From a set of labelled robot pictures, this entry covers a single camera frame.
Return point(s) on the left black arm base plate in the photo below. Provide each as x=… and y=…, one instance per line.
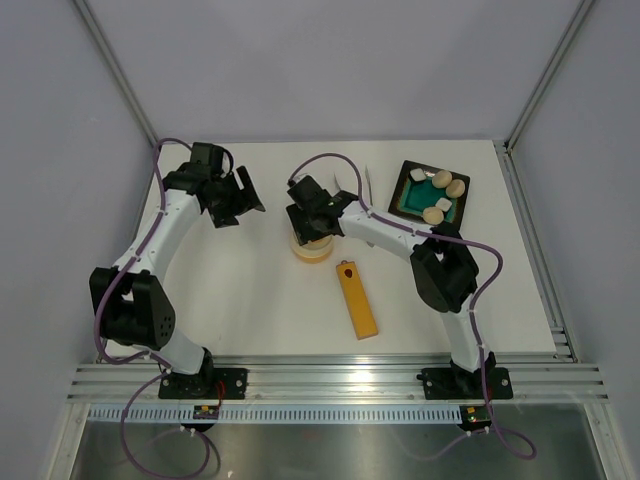
x=230, y=383

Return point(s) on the cream round bowl lid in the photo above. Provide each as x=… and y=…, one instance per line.
x=312, y=248

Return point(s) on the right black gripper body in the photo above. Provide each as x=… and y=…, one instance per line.
x=303, y=226

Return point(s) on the aluminium frame post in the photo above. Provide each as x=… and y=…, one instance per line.
x=558, y=56
x=118, y=75

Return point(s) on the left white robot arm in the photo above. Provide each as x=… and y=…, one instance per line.
x=133, y=315

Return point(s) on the right aluminium side rail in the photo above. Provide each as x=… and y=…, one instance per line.
x=545, y=283

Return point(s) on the left aluminium frame post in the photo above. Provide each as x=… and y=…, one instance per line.
x=118, y=75

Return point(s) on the right aluminium frame post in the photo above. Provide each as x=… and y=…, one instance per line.
x=558, y=56

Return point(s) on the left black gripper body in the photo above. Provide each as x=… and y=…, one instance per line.
x=229, y=197

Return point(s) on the yellow rectangular cutlery case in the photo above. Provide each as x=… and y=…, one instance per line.
x=357, y=303

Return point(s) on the white slotted cable duct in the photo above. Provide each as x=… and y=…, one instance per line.
x=279, y=414

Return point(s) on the round cream food slice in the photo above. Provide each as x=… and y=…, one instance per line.
x=442, y=179
x=433, y=215
x=455, y=189

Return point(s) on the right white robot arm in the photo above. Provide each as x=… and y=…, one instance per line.
x=444, y=270

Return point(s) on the metal serving tongs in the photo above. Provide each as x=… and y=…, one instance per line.
x=369, y=198

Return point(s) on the black food tray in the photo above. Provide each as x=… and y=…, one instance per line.
x=410, y=198

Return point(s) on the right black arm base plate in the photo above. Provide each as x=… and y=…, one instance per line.
x=449, y=383

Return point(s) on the round yellow lunch bowl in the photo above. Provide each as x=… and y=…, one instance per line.
x=313, y=260

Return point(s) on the aluminium front rail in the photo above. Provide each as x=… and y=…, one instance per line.
x=352, y=379

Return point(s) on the white square rice piece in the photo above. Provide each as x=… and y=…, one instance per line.
x=444, y=204
x=417, y=175

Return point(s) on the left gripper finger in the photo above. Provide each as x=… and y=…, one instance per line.
x=248, y=191
x=224, y=221

